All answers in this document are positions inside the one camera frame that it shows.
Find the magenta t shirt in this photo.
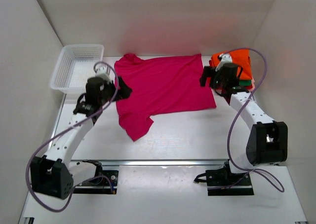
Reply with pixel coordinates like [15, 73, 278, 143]
[115, 54, 217, 142]

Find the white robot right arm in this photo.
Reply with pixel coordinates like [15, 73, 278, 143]
[194, 63, 288, 196]

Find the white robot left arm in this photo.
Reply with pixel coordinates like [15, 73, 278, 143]
[30, 76, 132, 199]

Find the green folded t shirt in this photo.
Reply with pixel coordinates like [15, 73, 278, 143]
[239, 80, 252, 87]

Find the orange folded t shirt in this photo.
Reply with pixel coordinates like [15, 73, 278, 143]
[209, 49, 252, 80]

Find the white plastic basket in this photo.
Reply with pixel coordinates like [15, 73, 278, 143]
[50, 44, 104, 95]

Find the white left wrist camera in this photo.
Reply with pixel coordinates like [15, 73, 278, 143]
[94, 65, 111, 83]

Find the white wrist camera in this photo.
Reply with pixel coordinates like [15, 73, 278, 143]
[215, 53, 233, 71]
[94, 65, 111, 83]

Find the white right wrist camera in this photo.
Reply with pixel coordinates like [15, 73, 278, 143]
[215, 53, 233, 71]

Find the aluminium rail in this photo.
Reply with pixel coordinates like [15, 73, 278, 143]
[71, 159, 230, 167]

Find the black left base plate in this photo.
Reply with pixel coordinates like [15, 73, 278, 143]
[69, 160, 119, 194]

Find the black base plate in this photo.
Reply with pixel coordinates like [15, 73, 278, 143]
[69, 160, 119, 194]
[194, 161, 254, 196]

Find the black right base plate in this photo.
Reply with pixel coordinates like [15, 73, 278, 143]
[194, 161, 254, 196]

